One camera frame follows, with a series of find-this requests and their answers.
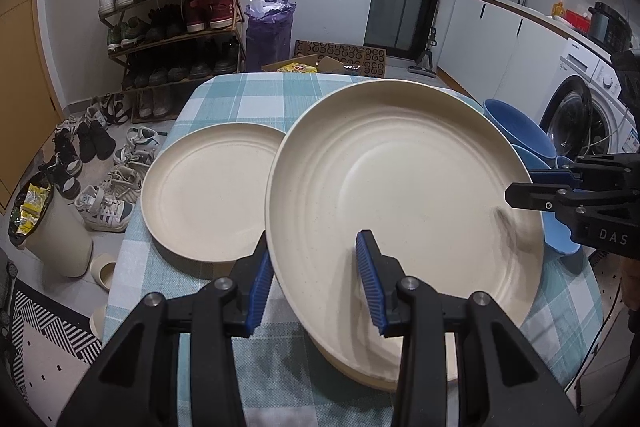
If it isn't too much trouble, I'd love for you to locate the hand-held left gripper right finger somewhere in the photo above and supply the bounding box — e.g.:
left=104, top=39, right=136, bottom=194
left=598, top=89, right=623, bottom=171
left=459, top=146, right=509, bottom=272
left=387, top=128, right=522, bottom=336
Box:
left=355, top=229, right=583, bottom=427

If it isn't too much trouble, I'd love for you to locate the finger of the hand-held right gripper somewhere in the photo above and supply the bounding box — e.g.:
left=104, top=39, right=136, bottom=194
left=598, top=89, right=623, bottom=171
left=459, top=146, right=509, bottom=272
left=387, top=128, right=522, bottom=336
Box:
left=527, top=152, right=640, bottom=188
left=504, top=181, right=626, bottom=212

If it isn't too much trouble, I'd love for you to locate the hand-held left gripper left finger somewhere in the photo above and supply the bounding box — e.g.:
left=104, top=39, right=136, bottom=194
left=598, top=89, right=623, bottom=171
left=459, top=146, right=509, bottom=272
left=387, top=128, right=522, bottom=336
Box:
left=57, top=229, right=276, bottom=427

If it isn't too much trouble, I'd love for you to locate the blue bowl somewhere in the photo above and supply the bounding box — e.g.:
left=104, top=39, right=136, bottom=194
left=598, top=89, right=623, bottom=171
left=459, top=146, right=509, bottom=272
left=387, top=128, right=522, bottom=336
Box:
left=510, top=144, right=583, bottom=256
left=482, top=99, right=558, bottom=162

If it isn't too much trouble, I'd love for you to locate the large cream plate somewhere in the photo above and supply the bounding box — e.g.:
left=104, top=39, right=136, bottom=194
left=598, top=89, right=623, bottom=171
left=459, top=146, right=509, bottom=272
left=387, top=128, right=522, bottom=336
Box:
left=264, top=79, right=546, bottom=394

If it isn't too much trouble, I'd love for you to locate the small cream plate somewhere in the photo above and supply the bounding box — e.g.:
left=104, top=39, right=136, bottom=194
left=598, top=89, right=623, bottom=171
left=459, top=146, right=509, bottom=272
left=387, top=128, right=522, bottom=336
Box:
left=141, top=123, right=287, bottom=264

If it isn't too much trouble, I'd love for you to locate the white washing machine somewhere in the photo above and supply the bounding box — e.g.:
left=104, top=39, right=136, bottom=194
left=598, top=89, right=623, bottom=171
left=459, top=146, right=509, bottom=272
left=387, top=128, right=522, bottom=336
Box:
left=537, top=38, right=640, bottom=158

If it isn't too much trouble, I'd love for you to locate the white kitchen cabinet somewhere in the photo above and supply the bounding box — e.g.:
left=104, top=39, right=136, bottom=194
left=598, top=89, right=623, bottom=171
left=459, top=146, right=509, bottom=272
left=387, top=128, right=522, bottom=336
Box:
left=435, top=0, right=571, bottom=118

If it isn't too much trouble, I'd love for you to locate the cream bin lid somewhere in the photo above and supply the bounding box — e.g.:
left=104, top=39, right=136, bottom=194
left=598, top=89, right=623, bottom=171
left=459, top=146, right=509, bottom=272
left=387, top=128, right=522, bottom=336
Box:
left=90, top=253, right=118, bottom=293

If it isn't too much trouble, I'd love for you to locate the red box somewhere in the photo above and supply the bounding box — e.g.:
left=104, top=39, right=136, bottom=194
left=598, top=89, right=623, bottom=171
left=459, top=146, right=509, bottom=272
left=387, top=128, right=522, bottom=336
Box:
left=564, top=9, right=592, bottom=32

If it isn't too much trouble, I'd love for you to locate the scattered sneakers pile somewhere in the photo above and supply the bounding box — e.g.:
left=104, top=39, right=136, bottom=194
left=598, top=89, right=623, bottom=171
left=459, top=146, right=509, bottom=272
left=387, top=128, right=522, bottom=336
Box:
left=37, top=94, right=163, bottom=233

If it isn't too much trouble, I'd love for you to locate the teal checked tablecloth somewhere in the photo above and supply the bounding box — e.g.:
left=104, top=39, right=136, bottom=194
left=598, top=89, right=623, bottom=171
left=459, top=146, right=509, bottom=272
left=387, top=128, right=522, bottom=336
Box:
left=102, top=72, right=606, bottom=427

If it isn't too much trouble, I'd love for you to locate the black white striped rug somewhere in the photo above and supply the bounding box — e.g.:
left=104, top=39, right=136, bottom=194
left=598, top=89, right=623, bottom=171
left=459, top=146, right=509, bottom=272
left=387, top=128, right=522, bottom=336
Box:
left=0, top=277, right=103, bottom=408

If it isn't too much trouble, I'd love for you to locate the cream trash bin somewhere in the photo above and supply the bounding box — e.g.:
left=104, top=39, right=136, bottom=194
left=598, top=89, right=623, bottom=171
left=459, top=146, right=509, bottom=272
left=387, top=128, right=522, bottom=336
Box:
left=7, top=172, right=95, bottom=279

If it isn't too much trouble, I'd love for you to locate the brown circle-pattern doormat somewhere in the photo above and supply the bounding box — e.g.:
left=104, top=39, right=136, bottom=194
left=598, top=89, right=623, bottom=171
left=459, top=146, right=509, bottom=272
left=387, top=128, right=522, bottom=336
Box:
left=292, top=39, right=388, bottom=78

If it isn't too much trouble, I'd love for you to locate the open cardboard box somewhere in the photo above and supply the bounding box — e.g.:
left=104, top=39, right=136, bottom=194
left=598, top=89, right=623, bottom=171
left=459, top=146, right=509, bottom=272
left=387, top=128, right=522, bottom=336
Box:
left=261, top=56, right=361, bottom=78

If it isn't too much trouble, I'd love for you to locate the purple plastic bag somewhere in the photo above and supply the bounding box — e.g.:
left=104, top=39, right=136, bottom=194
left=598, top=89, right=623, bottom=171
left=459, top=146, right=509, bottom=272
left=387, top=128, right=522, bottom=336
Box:
left=244, top=0, right=297, bottom=72

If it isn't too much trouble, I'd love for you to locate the wooden shoe rack with shoes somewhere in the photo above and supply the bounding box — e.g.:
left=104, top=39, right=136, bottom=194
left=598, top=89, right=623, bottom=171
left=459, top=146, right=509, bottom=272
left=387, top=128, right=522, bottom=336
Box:
left=85, top=0, right=246, bottom=118

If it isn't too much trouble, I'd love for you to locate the wooden wardrobe door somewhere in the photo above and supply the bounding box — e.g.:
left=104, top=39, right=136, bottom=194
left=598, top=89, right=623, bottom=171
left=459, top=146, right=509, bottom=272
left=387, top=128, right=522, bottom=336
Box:
left=0, top=0, right=63, bottom=208

